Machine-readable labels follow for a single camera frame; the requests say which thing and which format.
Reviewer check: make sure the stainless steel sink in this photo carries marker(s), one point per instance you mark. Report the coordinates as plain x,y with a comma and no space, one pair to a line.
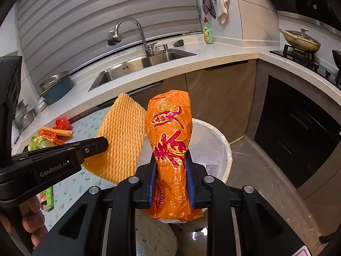
128,70

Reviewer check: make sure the black built-in oven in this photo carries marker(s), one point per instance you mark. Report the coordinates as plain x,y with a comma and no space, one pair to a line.
293,130

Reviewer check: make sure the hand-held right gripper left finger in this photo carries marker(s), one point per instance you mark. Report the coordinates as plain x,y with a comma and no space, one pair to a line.
153,181

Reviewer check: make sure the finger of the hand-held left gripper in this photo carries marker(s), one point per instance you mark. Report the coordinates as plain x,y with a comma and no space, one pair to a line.
93,146

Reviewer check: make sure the small steel bowl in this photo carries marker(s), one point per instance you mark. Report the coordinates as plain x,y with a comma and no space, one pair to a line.
26,120

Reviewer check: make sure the wok with glass lid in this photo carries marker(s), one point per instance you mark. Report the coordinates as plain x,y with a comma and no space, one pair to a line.
301,42

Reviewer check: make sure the small orange waffle sponge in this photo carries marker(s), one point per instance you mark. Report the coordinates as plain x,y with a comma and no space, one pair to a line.
122,138

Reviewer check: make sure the person's left hand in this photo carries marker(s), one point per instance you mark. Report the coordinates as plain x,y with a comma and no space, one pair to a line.
33,218

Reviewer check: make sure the green dish soap bottle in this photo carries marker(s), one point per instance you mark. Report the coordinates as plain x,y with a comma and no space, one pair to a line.
208,33

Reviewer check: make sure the green yellow snack bag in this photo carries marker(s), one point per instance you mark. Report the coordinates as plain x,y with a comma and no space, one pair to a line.
40,141

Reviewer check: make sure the orange foam net sheet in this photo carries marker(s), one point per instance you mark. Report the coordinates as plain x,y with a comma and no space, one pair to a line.
57,132

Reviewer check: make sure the red plastic wrapper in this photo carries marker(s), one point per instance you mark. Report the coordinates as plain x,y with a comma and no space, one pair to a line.
62,124

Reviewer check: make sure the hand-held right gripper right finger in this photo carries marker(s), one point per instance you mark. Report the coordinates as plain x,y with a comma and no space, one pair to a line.
189,181

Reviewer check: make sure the orange foil wrapper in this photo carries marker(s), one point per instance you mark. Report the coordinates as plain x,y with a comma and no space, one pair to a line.
170,128

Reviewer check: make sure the black gas stove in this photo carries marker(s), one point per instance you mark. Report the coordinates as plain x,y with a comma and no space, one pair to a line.
306,60

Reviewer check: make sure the floral tablecloth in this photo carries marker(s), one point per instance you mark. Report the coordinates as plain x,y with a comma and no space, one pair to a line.
88,124

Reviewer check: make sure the translucent white bin liner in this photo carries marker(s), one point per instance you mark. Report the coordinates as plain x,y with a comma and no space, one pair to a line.
210,144

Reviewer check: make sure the large steel bowl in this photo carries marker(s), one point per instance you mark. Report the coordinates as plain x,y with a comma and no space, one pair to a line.
53,81

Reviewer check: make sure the chrome faucet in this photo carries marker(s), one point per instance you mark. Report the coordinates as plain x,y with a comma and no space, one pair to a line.
142,36

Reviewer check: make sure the beige trash bin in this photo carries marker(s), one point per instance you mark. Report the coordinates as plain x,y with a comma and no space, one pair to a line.
225,165

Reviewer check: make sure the steel steamer pot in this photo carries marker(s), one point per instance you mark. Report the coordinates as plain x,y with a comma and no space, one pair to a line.
20,108

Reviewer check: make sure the cream hanging cloth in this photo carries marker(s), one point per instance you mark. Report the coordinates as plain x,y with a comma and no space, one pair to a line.
222,5

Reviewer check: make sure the wooden base cabinet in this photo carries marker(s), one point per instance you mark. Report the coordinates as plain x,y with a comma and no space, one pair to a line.
218,98

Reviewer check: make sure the orange foam net strip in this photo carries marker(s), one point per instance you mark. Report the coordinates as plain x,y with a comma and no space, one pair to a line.
57,140

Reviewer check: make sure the dark scouring pad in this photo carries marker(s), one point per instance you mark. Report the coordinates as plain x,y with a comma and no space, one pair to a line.
179,43

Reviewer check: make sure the steel soap pump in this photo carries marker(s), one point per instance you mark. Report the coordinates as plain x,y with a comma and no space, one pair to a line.
165,48

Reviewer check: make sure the grey window blind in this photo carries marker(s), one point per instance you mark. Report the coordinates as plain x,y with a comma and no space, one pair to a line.
93,13

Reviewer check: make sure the blue plastic basin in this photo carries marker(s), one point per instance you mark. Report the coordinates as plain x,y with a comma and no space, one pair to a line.
60,92

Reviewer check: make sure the purple hanging cloth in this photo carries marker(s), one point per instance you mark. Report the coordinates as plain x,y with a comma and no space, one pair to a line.
209,5

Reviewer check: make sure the black pan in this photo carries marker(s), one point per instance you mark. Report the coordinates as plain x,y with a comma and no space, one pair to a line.
337,58

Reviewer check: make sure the flat steel pan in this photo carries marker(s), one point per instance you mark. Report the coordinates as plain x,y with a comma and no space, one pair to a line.
40,106

